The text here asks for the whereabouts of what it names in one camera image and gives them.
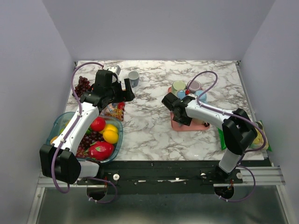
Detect yellow lemon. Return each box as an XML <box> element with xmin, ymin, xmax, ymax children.
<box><xmin>103</xmin><ymin>130</ymin><xmax>119</xmax><ymax>144</ymax></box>
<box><xmin>100</xmin><ymin>124</ymin><xmax>118</xmax><ymax>134</ymax></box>

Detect light green mug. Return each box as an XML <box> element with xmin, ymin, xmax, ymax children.
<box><xmin>171</xmin><ymin>80</ymin><xmax>186</xmax><ymax>95</ymax></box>

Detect purple mug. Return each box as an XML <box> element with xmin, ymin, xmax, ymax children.
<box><xmin>186</xmin><ymin>80</ymin><xmax>202</xmax><ymax>93</ymax></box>

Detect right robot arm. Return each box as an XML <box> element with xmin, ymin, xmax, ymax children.
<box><xmin>162</xmin><ymin>92</ymin><xmax>257</xmax><ymax>183</ymax></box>

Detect light blue faceted mug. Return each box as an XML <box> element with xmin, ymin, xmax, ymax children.
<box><xmin>195</xmin><ymin>90</ymin><xmax>207</xmax><ymax>103</ymax></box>

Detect dark grapes on table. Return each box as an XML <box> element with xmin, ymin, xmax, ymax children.
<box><xmin>75</xmin><ymin>76</ymin><xmax>91</xmax><ymax>98</ymax></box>

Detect purple grapes in bowl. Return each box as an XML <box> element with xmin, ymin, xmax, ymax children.
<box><xmin>76</xmin><ymin>131</ymin><xmax>104</xmax><ymax>158</ymax></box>

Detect red candy bag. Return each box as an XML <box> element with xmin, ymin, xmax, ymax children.
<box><xmin>100</xmin><ymin>102</ymin><xmax>125</xmax><ymax>121</ymax></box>

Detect yellow lemon lower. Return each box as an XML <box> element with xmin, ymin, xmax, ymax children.
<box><xmin>103</xmin><ymin>130</ymin><xmax>119</xmax><ymax>144</ymax></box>

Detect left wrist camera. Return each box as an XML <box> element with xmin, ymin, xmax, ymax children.
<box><xmin>107</xmin><ymin>65</ymin><xmax>121</xmax><ymax>83</ymax></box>

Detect dark blue-grey mug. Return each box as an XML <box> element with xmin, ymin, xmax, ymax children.
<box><xmin>128</xmin><ymin>71</ymin><xmax>140</xmax><ymax>88</ymax></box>

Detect red apple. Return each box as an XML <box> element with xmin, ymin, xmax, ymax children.
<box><xmin>90</xmin><ymin>117</ymin><xmax>106</xmax><ymax>132</ymax></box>

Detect teal plastic fruit bowl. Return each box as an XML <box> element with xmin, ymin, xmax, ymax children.
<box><xmin>46</xmin><ymin>112</ymin><xmax>123</xmax><ymax>164</ymax></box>

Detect red dragon fruit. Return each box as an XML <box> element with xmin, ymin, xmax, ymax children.
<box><xmin>88</xmin><ymin>141</ymin><xmax>114</xmax><ymax>161</ymax></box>

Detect cream mug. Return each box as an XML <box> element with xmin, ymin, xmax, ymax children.
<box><xmin>192</xmin><ymin>118</ymin><xmax>210</xmax><ymax>127</ymax></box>

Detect orange fruit in bowl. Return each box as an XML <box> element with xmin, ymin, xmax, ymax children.
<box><xmin>50</xmin><ymin>136</ymin><xmax>58</xmax><ymax>145</ymax></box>

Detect green cassava chips bag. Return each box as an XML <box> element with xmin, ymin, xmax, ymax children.
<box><xmin>217</xmin><ymin>120</ymin><xmax>272</xmax><ymax>152</ymax></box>

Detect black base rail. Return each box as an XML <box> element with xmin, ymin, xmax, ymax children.
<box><xmin>77</xmin><ymin>160</ymin><xmax>273</xmax><ymax>196</ymax></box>

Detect blue butterfly mug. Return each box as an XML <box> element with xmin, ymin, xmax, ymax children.
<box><xmin>177</xmin><ymin>90</ymin><xmax>186</xmax><ymax>99</ymax></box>

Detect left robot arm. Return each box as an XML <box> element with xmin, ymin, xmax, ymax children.
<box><xmin>40</xmin><ymin>70</ymin><xmax>135</xmax><ymax>184</ymax></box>

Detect green fruit in bowl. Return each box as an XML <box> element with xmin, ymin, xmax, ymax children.
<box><xmin>85</xmin><ymin>128</ymin><xmax>92</xmax><ymax>135</ymax></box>

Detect yellow lemon upper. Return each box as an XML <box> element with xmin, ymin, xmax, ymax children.
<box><xmin>100</xmin><ymin>124</ymin><xmax>118</xmax><ymax>134</ymax></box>

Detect pink tray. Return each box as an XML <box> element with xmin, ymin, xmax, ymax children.
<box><xmin>168</xmin><ymin>86</ymin><xmax>210</xmax><ymax>132</ymax></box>

